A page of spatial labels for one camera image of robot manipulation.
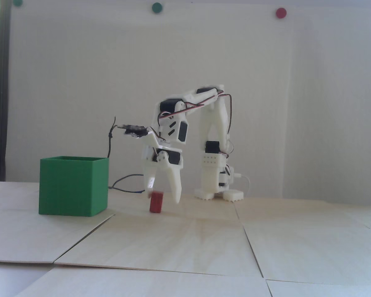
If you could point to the red round magnet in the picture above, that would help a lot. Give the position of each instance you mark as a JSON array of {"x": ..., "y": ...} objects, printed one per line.
[{"x": 281, "y": 13}]

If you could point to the light plywood sheet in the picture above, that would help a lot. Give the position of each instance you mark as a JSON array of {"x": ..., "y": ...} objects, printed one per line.
[
  {"x": 24, "y": 235},
  {"x": 157, "y": 241},
  {"x": 327, "y": 290},
  {"x": 312, "y": 250}
]

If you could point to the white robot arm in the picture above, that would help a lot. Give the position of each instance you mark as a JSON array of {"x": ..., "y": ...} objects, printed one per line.
[{"x": 216, "y": 123}]

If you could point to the green box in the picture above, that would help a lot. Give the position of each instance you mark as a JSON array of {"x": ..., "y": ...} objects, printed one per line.
[{"x": 71, "y": 188}]

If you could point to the white magnetic board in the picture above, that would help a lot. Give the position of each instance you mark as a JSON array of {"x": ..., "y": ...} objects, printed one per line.
[{"x": 111, "y": 77}]

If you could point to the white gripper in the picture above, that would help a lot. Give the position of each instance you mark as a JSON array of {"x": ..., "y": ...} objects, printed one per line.
[{"x": 163, "y": 158}]

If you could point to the green round magnet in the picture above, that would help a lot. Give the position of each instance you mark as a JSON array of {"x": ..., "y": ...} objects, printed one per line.
[
  {"x": 18, "y": 2},
  {"x": 156, "y": 7}
]

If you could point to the red block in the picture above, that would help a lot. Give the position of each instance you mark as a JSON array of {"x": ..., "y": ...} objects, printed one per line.
[{"x": 156, "y": 204}]

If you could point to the dark window frame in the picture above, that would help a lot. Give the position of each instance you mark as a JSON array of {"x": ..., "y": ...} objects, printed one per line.
[{"x": 1, "y": 92}]

